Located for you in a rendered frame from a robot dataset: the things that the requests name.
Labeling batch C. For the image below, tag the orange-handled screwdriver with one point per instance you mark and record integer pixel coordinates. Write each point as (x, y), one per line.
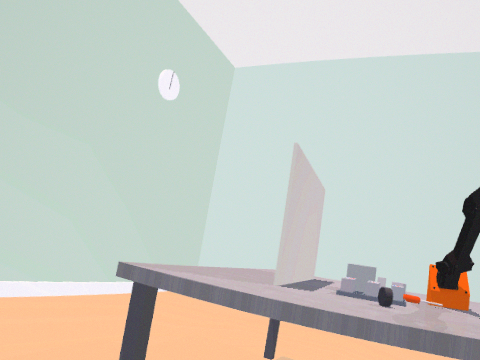
(415, 299)

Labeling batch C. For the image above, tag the white tile with red stripes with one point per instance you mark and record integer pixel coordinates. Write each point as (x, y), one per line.
(347, 284)

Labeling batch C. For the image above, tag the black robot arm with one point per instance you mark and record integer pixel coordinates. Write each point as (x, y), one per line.
(458, 260)

